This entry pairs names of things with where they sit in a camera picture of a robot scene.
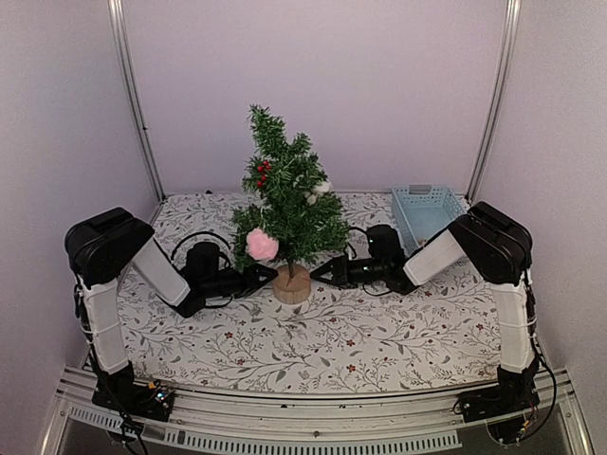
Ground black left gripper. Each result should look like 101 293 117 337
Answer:
203 262 279 300

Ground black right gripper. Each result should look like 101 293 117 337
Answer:
309 257 387 291

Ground pink pompom ornament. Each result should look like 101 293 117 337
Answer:
246 227 279 261

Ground wooden tree stump base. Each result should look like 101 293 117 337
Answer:
272 264 312 304

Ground small green christmas tree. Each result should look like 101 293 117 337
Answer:
232 104 349 270

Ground white cotton ornament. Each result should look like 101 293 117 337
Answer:
303 180 333 206

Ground small red berry sprig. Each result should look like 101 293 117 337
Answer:
257 160 271 189

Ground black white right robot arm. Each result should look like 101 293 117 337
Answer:
310 202 540 413

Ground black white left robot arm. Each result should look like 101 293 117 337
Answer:
64 207 278 411

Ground floral patterned table mat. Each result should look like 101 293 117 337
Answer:
94 191 535 394

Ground light blue plastic basket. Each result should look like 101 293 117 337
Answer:
391 185 467 254

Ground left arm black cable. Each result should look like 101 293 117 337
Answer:
170 231 238 309

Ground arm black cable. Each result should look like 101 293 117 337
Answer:
343 226 395 298
170 231 238 309

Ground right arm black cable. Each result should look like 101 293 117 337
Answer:
343 226 395 298

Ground front aluminium rail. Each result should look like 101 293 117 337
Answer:
41 367 599 454

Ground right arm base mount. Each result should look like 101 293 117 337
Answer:
451 364 558 446

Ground left aluminium corner post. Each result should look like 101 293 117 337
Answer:
107 0 166 202

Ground aluminium corner post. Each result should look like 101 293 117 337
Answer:
107 0 166 202
465 0 522 202

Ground right aluminium corner post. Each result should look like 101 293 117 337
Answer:
465 0 522 202

